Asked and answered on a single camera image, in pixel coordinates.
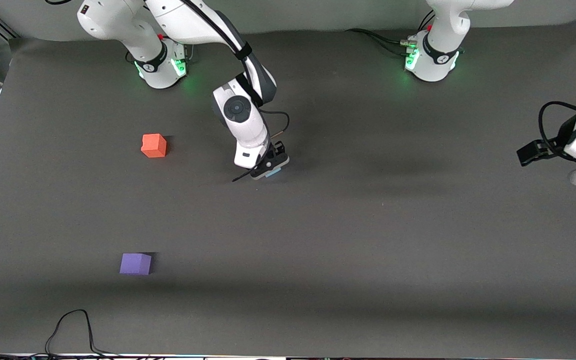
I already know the black cable along table edge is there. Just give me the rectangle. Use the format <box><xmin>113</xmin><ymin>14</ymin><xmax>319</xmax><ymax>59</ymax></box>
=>
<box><xmin>0</xmin><ymin>344</ymin><xmax>204</xmax><ymax>360</ymax></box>

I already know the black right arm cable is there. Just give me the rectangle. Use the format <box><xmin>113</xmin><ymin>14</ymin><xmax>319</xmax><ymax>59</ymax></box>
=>
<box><xmin>180</xmin><ymin>0</ymin><xmax>290</xmax><ymax>182</ymax></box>

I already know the orange foam block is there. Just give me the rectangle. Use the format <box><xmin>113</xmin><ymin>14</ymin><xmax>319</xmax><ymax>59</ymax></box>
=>
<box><xmin>141</xmin><ymin>133</ymin><xmax>168</xmax><ymax>159</ymax></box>

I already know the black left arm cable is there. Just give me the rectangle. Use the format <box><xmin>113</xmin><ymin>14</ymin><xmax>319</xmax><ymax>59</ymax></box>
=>
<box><xmin>539</xmin><ymin>101</ymin><xmax>576</xmax><ymax>156</ymax></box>

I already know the purple foam block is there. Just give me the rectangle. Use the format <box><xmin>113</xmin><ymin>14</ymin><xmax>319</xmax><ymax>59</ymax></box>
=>
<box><xmin>119</xmin><ymin>253</ymin><xmax>153</xmax><ymax>276</ymax></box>

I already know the looped thin black cable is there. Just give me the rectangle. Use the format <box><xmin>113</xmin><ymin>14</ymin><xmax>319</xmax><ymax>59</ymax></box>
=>
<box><xmin>44</xmin><ymin>309</ymin><xmax>119</xmax><ymax>357</ymax></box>

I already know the grey table mat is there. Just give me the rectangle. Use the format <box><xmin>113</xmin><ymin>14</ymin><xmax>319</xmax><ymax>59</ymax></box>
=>
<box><xmin>0</xmin><ymin>17</ymin><xmax>576</xmax><ymax>357</ymax></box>

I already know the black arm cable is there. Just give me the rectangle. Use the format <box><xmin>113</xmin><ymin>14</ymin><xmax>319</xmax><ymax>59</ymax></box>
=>
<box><xmin>539</xmin><ymin>101</ymin><xmax>576</xmax><ymax>156</ymax></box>
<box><xmin>180</xmin><ymin>0</ymin><xmax>290</xmax><ymax>182</ymax></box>

